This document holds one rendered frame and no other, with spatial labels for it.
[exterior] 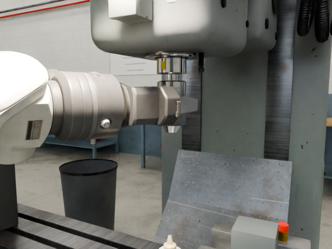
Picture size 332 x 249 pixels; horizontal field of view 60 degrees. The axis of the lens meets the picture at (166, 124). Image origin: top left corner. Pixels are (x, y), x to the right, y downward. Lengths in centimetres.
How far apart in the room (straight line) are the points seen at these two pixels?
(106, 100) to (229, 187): 53
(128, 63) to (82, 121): 533
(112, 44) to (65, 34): 639
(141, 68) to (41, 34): 279
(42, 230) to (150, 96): 51
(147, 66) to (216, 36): 506
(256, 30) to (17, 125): 40
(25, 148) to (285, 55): 63
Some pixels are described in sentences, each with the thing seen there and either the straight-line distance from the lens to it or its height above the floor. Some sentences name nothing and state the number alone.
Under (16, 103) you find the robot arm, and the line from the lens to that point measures 30.
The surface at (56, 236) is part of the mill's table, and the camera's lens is 77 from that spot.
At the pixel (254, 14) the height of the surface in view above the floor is 138.
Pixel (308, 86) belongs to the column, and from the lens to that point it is 79.
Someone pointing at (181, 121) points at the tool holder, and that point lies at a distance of 45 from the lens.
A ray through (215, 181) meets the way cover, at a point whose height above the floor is 100.
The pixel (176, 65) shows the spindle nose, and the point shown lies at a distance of 44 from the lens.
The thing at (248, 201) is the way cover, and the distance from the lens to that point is 80.
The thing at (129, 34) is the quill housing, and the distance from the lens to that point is 41.
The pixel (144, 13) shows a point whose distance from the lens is 37.
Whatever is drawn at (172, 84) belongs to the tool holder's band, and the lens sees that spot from 44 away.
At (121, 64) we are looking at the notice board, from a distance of 577.
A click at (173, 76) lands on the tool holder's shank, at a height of 128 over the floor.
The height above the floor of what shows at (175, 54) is 131.
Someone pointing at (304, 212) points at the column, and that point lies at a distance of 84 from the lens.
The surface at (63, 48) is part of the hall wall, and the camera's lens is 683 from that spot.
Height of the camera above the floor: 125
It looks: 7 degrees down
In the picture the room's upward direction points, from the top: straight up
